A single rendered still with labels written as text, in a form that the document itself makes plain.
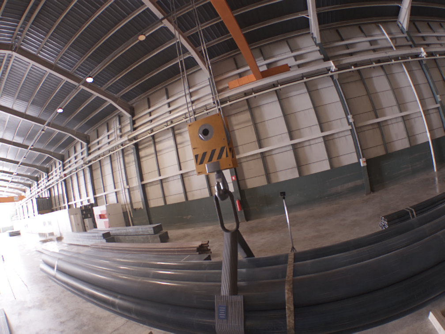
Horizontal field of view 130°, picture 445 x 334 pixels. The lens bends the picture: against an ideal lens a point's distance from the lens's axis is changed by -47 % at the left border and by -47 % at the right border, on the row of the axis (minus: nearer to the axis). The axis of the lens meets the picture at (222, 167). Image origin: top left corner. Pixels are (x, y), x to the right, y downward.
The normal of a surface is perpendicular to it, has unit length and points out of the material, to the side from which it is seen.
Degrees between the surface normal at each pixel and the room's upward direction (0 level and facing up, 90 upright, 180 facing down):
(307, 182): 90
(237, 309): 60
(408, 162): 90
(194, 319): 41
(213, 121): 90
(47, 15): 171
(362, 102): 90
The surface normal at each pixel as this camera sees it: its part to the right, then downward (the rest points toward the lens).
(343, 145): -0.36, 0.00
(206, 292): -0.40, -0.73
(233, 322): -0.41, -0.49
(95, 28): 0.15, 0.96
